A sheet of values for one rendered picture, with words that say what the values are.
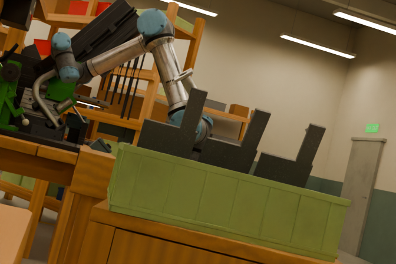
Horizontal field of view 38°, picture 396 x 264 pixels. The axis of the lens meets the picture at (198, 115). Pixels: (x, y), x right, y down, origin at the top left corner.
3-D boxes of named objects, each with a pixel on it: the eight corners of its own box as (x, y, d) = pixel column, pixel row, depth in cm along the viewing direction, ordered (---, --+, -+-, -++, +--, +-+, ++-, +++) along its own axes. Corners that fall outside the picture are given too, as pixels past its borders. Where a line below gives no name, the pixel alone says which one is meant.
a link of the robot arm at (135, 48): (174, 20, 245) (72, 68, 252) (168, 12, 235) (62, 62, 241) (184, 44, 243) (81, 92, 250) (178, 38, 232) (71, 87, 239)
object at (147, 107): (106, 253, 502) (174, -10, 520) (-38, 192, 640) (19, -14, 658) (147, 254, 545) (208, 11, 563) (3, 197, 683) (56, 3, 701)
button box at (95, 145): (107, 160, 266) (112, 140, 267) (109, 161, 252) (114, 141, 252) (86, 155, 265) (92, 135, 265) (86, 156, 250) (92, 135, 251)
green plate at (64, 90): (69, 109, 269) (80, 67, 276) (69, 103, 261) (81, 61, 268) (44, 103, 267) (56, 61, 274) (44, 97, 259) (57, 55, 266)
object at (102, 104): (106, 109, 294) (108, 104, 294) (108, 108, 278) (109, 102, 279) (29, 89, 287) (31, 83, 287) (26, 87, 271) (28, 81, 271)
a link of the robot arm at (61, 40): (54, 52, 227) (48, 32, 229) (53, 62, 237) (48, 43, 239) (73, 48, 230) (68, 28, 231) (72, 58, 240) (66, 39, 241)
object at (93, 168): (96, 171, 350) (103, 147, 351) (108, 201, 203) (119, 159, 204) (73, 166, 348) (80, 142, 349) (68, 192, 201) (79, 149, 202)
